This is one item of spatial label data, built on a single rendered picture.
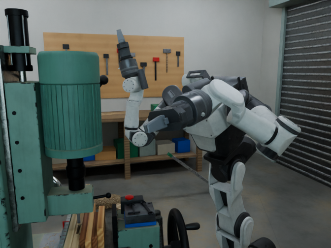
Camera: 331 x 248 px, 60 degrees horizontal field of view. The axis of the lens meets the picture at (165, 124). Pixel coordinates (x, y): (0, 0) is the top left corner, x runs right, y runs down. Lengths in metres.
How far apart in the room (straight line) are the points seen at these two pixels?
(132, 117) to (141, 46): 3.04
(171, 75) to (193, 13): 1.00
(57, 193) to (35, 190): 0.08
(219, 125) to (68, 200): 0.66
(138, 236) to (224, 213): 0.76
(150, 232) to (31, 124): 0.49
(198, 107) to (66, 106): 0.37
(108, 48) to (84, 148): 3.48
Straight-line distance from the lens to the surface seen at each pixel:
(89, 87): 0.87
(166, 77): 4.46
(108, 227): 1.11
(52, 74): 0.85
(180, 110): 0.68
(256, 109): 1.09
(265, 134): 0.88
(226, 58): 4.88
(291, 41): 4.63
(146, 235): 0.99
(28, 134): 0.90
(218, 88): 0.81
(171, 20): 4.57
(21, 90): 0.89
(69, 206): 0.99
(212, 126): 1.23
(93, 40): 4.29
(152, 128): 0.68
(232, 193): 1.50
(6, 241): 0.99
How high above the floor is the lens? 1.45
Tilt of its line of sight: 11 degrees down
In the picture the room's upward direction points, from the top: straight up
